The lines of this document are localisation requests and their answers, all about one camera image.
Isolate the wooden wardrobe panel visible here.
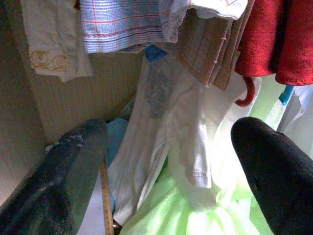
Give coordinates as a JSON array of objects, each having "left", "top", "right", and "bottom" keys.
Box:
[{"left": 0, "top": 29, "right": 147, "bottom": 204}]

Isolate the red garment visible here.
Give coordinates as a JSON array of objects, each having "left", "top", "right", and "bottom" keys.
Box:
[{"left": 234, "top": 0, "right": 313, "bottom": 86}]

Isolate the light blue cloth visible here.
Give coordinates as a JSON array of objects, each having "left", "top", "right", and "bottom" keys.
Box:
[{"left": 105, "top": 118, "right": 129, "bottom": 169}]

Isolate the blue red plaid shirt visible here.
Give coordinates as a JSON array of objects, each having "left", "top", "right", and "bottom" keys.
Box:
[{"left": 79, "top": 0, "right": 194, "bottom": 54}]

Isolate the white cloth gold embroidery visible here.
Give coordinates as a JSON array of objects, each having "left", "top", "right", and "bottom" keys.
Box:
[{"left": 21, "top": 0, "right": 93, "bottom": 83}]

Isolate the white cloth red trim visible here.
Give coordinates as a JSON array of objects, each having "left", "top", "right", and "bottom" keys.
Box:
[{"left": 185, "top": 0, "right": 249, "bottom": 21}]

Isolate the beige checked cloth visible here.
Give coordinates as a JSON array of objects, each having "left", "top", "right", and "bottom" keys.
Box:
[{"left": 156, "top": 8, "right": 247, "bottom": 91}]

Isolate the plain white garment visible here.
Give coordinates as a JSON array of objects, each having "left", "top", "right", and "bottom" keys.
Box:
[{"left": 276, "top": 84, "right": 313, "bottom": 160}]

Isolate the white t-shirt blue print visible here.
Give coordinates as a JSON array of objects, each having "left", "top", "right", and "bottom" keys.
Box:
[{"left": 107, "top": 44, "right": 262, "bottom": 226}]

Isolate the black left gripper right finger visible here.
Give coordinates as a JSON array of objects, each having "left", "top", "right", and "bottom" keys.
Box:
[{"left": 230, "top": 117, "right": 313, "bottom": 235}]

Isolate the blue plastic clip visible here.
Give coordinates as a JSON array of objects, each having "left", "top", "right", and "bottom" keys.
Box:
[{"left": 278, "top": 85, "right": 294, "bottom": 105}]

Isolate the light green garment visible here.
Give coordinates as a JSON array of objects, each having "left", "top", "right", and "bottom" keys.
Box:
[{"left": 119, "top": 73, "right": 284, "bottom": 235}]

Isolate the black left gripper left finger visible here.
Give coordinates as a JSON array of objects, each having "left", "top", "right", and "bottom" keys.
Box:
[{"left": 0, "top": 118, "right": 109, "bottom": 235}]

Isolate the yellow measuring tape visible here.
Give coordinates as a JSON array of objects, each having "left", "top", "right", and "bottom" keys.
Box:
[{"left": 100, "top": 163, "right": 115, "bottom": 235}]

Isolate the blue plastic hanger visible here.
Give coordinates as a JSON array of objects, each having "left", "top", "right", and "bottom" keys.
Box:
[{"left": 143, "top": 45, "right": 170, "bottom": 62}]

